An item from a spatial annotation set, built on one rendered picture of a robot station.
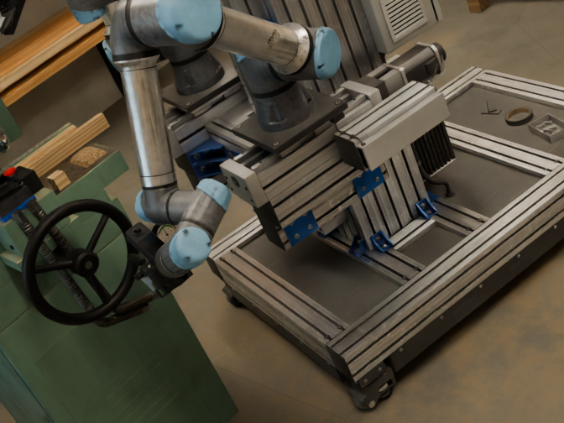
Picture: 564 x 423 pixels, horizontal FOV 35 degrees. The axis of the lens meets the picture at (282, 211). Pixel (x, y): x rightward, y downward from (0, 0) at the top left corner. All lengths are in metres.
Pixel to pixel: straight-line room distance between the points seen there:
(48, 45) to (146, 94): 2.73
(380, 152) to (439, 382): 0.70
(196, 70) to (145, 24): 0.84
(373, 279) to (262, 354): 0.48
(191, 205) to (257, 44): 0.36
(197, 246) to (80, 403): 0.77
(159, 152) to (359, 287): 0.93
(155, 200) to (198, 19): 0.40
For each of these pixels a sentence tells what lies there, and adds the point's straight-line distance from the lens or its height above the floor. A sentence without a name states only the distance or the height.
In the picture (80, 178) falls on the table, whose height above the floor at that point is 0.90.
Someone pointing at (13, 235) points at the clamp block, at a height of 0.93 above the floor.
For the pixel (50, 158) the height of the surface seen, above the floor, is 0.93.
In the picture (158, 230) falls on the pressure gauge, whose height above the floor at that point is 0.69.
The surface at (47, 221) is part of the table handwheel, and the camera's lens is 1.97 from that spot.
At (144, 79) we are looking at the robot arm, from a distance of 1.83.
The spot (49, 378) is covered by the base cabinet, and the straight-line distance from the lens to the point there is 2.30.
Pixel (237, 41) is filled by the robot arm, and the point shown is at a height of 1.14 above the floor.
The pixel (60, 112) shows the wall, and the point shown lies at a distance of 5.09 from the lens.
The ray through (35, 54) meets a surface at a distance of 4.50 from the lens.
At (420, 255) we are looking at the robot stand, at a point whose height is 0.21.
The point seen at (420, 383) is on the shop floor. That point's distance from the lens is 2.53.
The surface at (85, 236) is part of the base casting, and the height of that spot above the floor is 0.77.
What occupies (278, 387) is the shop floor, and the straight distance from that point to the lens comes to 2.71.
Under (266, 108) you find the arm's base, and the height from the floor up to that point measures 0.88.
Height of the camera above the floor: 1.75
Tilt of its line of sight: 30 degrees down
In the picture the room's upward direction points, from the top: 25 degrees counter-clockwise
